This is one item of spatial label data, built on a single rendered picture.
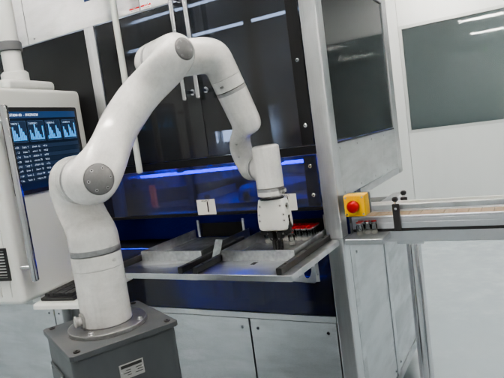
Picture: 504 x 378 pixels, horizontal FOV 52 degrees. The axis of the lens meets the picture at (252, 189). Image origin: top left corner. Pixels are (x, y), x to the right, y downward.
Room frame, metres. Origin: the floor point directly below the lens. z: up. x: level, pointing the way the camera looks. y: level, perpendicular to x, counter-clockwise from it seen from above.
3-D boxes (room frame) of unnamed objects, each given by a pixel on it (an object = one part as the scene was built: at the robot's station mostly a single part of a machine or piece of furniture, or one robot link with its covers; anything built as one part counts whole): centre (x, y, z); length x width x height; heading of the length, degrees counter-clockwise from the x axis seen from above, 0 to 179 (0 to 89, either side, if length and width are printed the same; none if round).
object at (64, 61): (2.35, 0.82, 1.51); 0.49 x 0.01 x 0.59; 61
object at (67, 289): (1.90, 0.64, 0.82); 0.40 x 0.14 x 0.02; 160
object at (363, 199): (1.72, -0.35, 1.00); 0.08 x 0.07 x 0.07; 151
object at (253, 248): (1.74, -0.07, 0.90); 0.34 x 0.26 x 0.04; 151
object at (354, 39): (2.16, -0.51, 1.51); 0.85 x 0.01 x 0.59; 151
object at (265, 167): (1.57, -0.05, 1.17); 0.09 x 0.08 x 0.13; 36
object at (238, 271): (1.76, 0.11, 0.87); 0.70 x 0.48 x 0.02; 61
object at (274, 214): (1.57, -0.06, 1.03); 0.10 x 0.08 x 0.11; 61
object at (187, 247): (1.90, 0.23, 0.90); 0.34 x 0.26 x 0.04; 151
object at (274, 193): (1.57, -0.06, 1.09); 0.09 x 0.08 x 0.03; 61
